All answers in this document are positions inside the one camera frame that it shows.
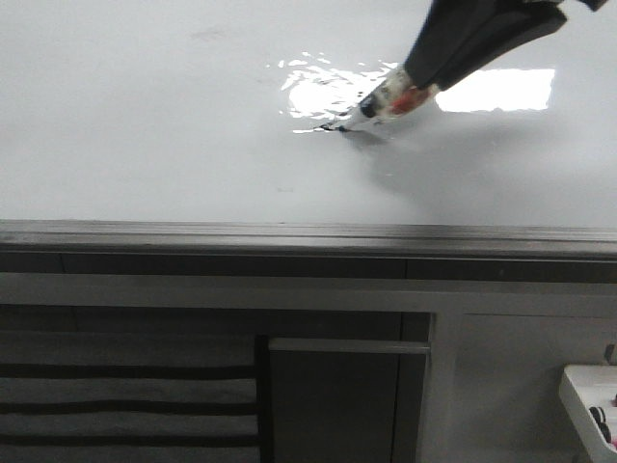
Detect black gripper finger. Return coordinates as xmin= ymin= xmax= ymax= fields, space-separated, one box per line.
xmin=427 ymin=1 xmax=567 ymax=91
xmin=403 ymin=1 xmax=511 ymax=88

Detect white black whiteboard marker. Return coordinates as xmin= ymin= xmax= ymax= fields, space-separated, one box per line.
xmin=330 ymin=66 xmax=441 ymax=131

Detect white glossy whiteboard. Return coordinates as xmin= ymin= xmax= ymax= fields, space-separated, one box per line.
xmin=1 ymin=1 xmax=616 ymax=259

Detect white plastic storage tray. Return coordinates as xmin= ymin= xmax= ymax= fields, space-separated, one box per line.
xmin=558 ymin=365 xmax=616 ymax=462

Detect grey cabinet door panel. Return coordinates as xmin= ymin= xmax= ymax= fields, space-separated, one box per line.
xmin=270 ymin=351 xmax=426 ymax=462

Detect black white striped panel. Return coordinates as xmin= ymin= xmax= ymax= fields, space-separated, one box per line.
xmin=1 ymin=333 xmax=272 ymax=462

